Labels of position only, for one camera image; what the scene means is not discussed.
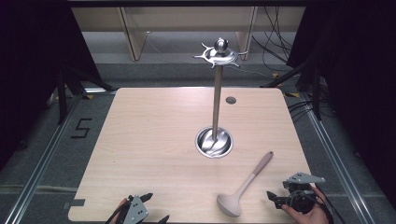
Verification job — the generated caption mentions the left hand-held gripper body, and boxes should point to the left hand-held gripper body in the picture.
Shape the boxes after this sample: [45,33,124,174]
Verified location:
[120,194,150,224]

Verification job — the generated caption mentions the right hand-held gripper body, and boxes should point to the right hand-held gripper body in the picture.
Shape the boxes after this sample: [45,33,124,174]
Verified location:
[282,171,327,215]

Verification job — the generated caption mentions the beige ladle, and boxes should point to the beige ladle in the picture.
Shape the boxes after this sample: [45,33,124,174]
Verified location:
[216,150,275,218]

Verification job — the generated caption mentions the metal utensil rack stand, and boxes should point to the metal utensil rack stand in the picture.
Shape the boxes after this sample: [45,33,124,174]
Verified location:
[191,37,249,160]

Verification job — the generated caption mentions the person's left hand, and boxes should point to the person's left hand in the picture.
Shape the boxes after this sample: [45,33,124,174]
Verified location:
[109,198,129,224]

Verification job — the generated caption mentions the person's right hand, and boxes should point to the person's right hand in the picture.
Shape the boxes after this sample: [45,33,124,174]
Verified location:
[281,186,332,224]

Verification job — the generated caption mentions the black metal stand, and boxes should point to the black metal stand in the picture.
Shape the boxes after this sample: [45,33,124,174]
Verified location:
[260,57,323,121]
[56,65,117,126]

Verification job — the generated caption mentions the dark curtain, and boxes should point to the dark curtain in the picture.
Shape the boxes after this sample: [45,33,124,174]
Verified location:
[286,3,396,200]
[0,0,104,171]

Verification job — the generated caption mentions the beige wooden shelf unit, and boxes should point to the beige wooden shelf unit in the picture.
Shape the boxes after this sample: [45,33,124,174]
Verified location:
[71,7,306,62]

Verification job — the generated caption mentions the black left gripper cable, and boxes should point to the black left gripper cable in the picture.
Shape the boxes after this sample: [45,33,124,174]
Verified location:
[104,202,126,224]

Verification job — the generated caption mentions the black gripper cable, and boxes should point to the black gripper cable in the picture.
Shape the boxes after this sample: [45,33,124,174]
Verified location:
[104,202,126,224]
[312,186,347,224]

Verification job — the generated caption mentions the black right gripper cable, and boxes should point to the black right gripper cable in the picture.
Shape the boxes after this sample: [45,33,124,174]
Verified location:
[312,186,347,224]

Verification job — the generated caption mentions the metal floor rail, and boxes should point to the metal floor rail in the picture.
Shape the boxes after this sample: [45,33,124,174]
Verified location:
[4,92,82,224]
[299,92,373,224]

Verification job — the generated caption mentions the black floor cables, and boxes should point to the black floor cables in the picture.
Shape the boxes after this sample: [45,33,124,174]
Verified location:
[287,98,316,123]

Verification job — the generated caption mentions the black hanging cables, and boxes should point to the black hanging cables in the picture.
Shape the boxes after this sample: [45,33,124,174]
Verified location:
[251,6,295,64]

